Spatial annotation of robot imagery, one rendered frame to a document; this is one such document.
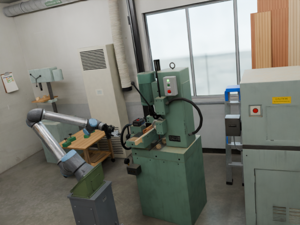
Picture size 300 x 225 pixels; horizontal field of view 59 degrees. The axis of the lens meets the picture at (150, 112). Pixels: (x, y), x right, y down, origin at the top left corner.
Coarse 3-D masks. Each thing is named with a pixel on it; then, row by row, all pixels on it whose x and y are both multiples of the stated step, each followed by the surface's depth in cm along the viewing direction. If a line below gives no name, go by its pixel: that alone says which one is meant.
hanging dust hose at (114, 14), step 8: (112, 0) 362; (112, 8) 365; (112, 16) 369; (112, 24) 372; (120, 24) 379; (112, 32) 377; (120, 32) 377; (120, 40) 379; (120, 48) 381; (120, 56) 384; (120, 64) 388; (120, 72) 393; (128, 72) 394; (128, 80) 395; (128, 88) 396
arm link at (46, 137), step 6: (30, 126) 260; (36, 126) 258; (42, 126) 260; (36, 132) 259; (42, 132) 257; (48, 132) 260; (42, 138) 257; (48, 138) 257; (54, 138) 262; (48, 144) 256; (54, 144) 256; (54, 150) 254; (60, 150) 256; (54, 156) 255; (60, 156) 254; (60, 162) 251; (60, 168) 254; (66, 174) 253; (72, 174) 256
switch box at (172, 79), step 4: (168, 76) 226; (172, 76) 223; (164, 80) 225; (172, 80) 221; (164, 84) 226; (172, 84) 222; (176, 84) 226; (164, 88) 227; (168, 88) 225; (172, 88) 223; (176, 88) 226; (172, 92) 224; (176, 92) 226
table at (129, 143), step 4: (140, 132) 272; (132, 136) 264; (136, 136) 262; (140, 136) 261; (152, 136) 257; (156, 136) 264; (128, 140) 255; (148, 140) 251; (152, 140) 257; (128, 144) 254; (132, 144) 251; (140, 144) 247; (144, 144) 245; (148, 144) 251; (144, 148) 246
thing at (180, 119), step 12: (168, 72) 227; (180, 72) 225; (180, 84) 226; (168, 96) 235; (180, 96) 229; (180, 108) 232; (192, 108) 250; (168, 120) 243; (180, 120) 236; (192, 120) 250; (168, 132) 247; (180, 132) 240; (168, 144) 251; (180, 144) 244
